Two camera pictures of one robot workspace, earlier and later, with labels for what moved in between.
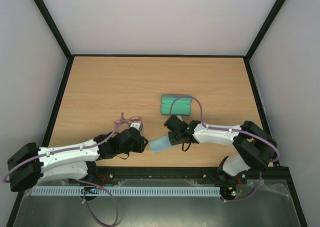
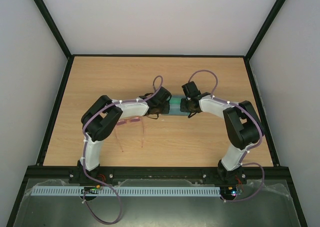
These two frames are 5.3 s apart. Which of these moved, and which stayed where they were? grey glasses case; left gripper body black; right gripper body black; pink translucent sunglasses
Moved: left gripper body black; right gripper body black
Stayed: pink translucent sunglasses; grey glasses case
